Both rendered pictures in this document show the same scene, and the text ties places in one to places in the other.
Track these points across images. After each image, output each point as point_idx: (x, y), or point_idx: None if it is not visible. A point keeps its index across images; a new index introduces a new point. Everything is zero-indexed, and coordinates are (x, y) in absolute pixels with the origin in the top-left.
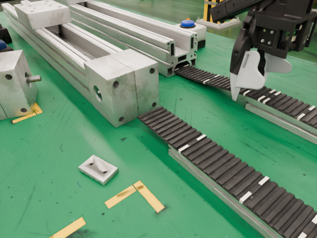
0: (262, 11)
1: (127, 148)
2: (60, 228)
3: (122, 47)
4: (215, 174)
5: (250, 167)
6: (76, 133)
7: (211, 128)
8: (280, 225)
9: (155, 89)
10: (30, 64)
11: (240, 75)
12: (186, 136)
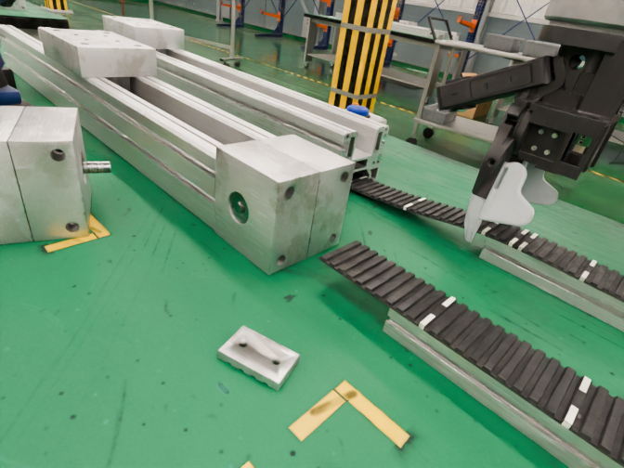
0: (538, 100)
1: (303, 317)
2: None
3: None
4: (501, 370)
5: (552, 360)
6: (191, 281)
7: (437, 286)
8: None
9: (341, 209)
10: None
11: (488, 200)
12: (422, 299)
